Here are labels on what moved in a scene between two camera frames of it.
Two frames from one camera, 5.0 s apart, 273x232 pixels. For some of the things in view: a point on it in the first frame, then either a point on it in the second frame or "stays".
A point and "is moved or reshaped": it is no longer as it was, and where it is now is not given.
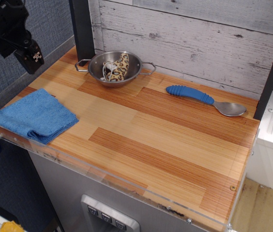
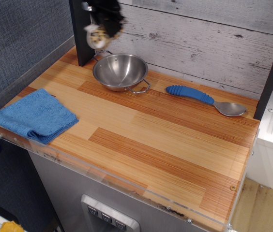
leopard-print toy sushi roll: x=115 y=71 -> x=98 y=36
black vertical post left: x=82 y=30 stays
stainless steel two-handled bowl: x=136 y=66 is moved or reshaped
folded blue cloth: x=38 y=114 stays
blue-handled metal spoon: x=231 y=109 stays
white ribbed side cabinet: x=269 y=163 stays
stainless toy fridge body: x=65 y=185 stays
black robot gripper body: x=3 y=25 -> x=105 y=13
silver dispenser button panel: x=99 y=216 stays
